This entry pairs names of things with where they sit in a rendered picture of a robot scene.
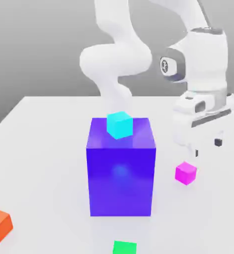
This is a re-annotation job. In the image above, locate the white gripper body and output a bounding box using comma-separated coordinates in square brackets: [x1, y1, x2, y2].
[172, 94, 234, 150]

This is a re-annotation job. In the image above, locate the small magenta cube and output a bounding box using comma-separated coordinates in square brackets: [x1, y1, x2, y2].
[174, 161, 197, 186]

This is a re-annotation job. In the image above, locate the small cyan cube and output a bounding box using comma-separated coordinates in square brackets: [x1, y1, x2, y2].
[106, 111, 134, 140]

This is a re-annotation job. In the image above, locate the small green cube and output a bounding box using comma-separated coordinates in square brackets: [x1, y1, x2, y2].
[112, 240, 138, 254]

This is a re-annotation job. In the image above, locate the large purple box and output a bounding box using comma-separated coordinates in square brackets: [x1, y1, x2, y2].
[86, 117, 156, 217]

